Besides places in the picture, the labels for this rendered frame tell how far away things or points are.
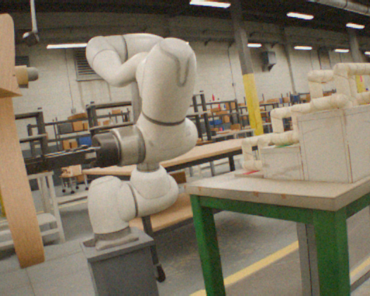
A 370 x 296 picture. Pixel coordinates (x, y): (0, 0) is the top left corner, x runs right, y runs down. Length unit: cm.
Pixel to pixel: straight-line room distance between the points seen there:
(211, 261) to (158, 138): 56
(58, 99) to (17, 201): 1148
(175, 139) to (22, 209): 37
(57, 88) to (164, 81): 1143
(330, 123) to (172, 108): 37
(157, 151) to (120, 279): 75
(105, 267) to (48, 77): 1099
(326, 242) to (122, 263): 84
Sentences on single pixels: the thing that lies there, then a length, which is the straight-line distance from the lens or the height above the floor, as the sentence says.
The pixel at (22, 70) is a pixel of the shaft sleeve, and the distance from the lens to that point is 59.
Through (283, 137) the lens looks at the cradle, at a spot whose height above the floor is 105.
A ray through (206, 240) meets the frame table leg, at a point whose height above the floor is 74.
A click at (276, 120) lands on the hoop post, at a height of 110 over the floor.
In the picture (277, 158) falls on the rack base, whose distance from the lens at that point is 94.
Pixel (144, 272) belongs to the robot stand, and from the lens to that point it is 139.
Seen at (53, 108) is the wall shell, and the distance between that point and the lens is 1189.
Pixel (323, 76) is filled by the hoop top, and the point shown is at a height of 119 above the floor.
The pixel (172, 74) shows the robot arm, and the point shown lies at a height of 122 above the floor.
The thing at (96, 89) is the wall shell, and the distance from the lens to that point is 1239.
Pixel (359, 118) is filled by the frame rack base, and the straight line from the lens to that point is 83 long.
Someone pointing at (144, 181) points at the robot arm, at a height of 93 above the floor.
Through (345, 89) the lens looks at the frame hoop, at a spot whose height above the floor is 115.
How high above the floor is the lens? 111
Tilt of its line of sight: 3 degrees down
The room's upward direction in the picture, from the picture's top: 9 degrees counter-clockwise
